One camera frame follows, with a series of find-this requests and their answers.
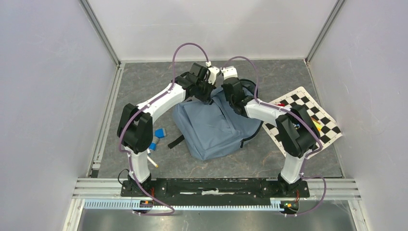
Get blue fabric backpack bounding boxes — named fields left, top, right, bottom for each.
left=168, top=87, right=263, bottom=160

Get blue grey glue stick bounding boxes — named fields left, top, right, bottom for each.
left=149, top=136, right=160, bottom=151

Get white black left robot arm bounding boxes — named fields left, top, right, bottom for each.
left=117, top=62, right=220, bottom=196

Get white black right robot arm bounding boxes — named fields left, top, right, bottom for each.
left=222, top=77, right=322, bottom=196

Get blue pencil sharpener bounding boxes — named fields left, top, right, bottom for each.
left=154, top=128, right=166, bottom=139

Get orange green toy blocks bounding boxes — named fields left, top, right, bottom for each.
left=311, top=118, right=323, bottom=131

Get yellow cap marker pen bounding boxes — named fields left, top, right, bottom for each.
left=147, top=156, right=159, bottom=168

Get black white checkered mat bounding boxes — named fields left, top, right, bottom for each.
left=263, top=87, right=343, bottom=160

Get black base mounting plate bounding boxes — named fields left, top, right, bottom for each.
left=120, top=178, right=310, bottom=206

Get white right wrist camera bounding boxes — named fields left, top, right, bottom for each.
left=221, top=66, right=238, bottom=81

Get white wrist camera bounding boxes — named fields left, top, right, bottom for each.
left=205, top=61, right=221, bottom=85
left=221, top=66, right=238, bottom=81

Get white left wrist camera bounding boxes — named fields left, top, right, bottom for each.
left=205, top=61, right=221, bottom=85

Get slotted cable duct rail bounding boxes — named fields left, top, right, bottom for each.
left=84, top=199, right=284, bottom=212

